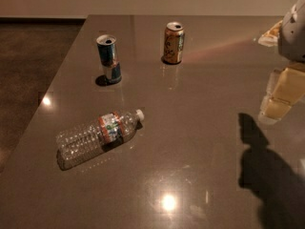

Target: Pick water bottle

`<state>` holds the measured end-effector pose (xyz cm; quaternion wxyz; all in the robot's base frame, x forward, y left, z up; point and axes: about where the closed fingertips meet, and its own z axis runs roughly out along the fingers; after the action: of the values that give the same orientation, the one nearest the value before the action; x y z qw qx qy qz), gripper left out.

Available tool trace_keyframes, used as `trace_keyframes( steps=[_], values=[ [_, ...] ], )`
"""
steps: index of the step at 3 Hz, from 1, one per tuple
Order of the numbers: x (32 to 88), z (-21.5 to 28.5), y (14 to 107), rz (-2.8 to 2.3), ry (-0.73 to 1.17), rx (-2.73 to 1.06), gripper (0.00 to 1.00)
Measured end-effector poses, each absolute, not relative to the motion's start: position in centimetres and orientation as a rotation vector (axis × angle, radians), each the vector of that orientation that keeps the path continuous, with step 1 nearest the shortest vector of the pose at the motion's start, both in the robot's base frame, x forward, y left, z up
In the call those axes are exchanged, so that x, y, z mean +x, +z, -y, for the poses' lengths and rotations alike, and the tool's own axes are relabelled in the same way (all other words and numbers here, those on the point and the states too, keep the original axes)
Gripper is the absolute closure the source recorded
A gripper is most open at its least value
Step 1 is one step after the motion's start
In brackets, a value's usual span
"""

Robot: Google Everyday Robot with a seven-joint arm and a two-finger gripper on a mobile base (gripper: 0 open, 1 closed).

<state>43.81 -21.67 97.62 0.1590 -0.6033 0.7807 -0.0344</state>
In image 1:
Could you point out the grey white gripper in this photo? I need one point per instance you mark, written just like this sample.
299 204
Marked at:
293 35

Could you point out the clear plastic water bottle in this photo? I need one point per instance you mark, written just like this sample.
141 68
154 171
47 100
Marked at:
86 141

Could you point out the orange gold drink can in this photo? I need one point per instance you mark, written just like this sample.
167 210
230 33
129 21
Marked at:
173 43

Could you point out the blue silver drink can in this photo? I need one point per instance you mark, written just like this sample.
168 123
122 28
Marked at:
106 45

